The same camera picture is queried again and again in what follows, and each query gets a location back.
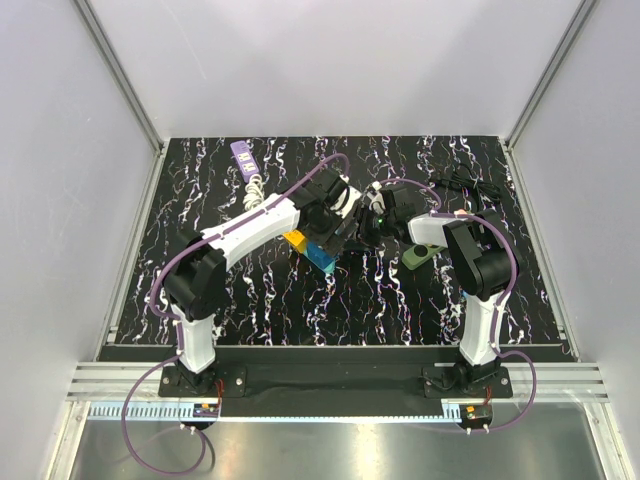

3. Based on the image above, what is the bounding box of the yellow cube socket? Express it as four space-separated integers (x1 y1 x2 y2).
283 230 307 254

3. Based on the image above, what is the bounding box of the blue cube socket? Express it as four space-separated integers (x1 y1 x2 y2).
305 242 335 270

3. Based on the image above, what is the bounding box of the teal triangular power strip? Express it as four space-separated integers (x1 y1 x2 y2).
322 260 336 274

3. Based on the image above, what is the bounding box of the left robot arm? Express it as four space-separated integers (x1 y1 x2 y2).
161 169 362 396

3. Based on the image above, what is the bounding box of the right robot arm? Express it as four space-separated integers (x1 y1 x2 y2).
356 182 519 397

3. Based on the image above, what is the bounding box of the green round-hole power strip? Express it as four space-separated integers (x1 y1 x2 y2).
401 245 445 271

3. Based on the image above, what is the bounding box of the purple power strip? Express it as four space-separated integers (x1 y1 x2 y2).
230 140 260 183

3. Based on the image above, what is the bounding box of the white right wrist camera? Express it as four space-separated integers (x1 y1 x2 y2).
366 181 386 215

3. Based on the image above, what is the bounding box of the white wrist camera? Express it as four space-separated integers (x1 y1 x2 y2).
366 181 386 215
334 175 362 218

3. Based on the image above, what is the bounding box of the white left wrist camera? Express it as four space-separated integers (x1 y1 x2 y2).
334 175 362 218

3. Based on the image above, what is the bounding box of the white coiled cord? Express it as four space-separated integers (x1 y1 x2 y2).
242 174 266 214

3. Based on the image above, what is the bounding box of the black cable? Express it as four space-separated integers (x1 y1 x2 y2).
429 164 503 204

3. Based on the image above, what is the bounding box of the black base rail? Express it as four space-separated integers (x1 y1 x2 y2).
159 346 513 400

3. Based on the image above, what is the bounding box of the aluminium frame rail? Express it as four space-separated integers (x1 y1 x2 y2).
67 362 166 401

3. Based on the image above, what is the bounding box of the white slotted cable duct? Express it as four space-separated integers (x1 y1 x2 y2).
88 401 221 422

